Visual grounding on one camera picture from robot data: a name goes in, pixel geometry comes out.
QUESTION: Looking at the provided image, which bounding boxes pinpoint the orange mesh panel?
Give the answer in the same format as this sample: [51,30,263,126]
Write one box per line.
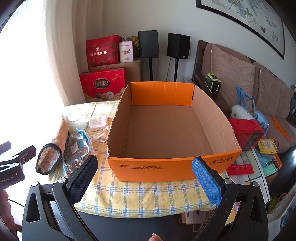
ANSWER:
[272,116,290,141]

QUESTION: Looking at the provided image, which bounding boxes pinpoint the white wired earphones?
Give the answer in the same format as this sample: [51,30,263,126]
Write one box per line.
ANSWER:
[87,125,111,145]

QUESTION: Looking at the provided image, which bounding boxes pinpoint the yellow packet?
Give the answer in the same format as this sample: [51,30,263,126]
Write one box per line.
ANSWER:
[258,139,278,154]

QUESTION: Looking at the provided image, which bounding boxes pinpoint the white tissue pack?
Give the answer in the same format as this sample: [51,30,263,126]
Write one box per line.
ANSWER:
[119,41,134,63]

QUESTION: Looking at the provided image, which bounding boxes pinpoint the white plastic appliance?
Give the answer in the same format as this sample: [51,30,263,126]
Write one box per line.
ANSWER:
[231,105,255,121]

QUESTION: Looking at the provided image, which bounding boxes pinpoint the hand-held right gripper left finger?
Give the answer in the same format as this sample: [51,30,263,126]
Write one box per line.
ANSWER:
[22,155,100,241]

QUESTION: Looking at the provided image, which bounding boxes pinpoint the brown sofa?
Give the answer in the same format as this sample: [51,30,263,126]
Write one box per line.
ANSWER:
[192,40,296,158]

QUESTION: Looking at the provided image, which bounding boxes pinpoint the white curtain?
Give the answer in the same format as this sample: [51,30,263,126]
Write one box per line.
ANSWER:
[45,0,104,107]

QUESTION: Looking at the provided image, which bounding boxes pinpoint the brown sofa cushion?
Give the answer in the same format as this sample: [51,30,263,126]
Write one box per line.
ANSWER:
[255,67,294,116]
[211,44,256,114]

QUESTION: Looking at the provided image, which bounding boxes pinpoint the dark red tea box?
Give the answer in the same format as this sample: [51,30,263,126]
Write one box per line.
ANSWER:
[85,35,122,68]

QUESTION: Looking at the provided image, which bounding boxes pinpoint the green portable device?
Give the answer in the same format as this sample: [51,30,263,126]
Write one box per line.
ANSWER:
[205,72,222,94]

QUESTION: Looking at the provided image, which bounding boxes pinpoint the bag of dried flowers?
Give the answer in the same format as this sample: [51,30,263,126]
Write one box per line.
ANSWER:
[75,128,93,151]

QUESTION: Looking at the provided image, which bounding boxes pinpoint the black speaker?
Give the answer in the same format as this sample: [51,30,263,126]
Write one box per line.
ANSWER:
[137,30,159,58]
[167,33,191,59]

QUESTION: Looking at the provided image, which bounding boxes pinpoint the teal face mask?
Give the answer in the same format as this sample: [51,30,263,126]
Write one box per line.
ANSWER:
[261,155,278,176]

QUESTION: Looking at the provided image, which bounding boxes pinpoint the clear bag of snacks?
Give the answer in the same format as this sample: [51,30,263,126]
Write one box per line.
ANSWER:
[63,136,90,166]

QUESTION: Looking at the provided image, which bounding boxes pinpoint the clear pink earphone case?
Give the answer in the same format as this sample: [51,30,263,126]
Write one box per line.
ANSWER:
[89,114,108,129]

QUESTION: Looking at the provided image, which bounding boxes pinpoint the yellow checkered tablecloth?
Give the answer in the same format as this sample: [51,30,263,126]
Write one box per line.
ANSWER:
[47,101,232,219]

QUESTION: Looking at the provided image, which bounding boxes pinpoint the blue bag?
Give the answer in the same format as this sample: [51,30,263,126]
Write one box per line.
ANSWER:
[235,87,257,116]

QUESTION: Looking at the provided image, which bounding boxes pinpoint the red Ferrero chocolate box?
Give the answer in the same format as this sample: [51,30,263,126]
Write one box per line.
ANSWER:
[79,67,126,100]

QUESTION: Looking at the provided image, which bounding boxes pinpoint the clear plastic measuring cup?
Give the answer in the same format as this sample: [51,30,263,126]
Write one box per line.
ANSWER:
[62,105,89,129]

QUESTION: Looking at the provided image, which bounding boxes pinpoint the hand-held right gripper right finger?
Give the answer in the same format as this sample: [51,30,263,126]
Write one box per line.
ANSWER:
[192,156,270,241]

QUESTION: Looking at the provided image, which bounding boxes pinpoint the red paper strip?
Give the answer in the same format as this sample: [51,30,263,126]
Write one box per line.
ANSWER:
[225,163,254,175]

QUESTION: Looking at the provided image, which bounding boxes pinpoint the gold patterned bag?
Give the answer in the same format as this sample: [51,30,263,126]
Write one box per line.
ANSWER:
[127,36,139,58]

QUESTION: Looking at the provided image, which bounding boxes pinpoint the orange cardboard box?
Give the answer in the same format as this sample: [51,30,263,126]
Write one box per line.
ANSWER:
[106,81,243,182]

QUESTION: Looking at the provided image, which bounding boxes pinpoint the white paper sheet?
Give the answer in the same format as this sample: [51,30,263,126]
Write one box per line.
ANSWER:
[231,148,271,204]

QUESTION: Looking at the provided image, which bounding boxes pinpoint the person's left hand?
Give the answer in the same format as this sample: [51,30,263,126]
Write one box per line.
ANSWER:
[0,189,18,234]

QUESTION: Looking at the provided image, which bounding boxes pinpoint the framed ink painting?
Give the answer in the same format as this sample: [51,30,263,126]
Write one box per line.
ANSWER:
[195,0,285,60]

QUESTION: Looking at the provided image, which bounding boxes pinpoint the light blue plastic appliance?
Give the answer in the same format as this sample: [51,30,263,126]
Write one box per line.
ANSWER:
[252,110,270,136]

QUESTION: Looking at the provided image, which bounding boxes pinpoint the brown cardboard box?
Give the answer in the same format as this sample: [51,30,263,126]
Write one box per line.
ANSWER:
[107,59,142,87]

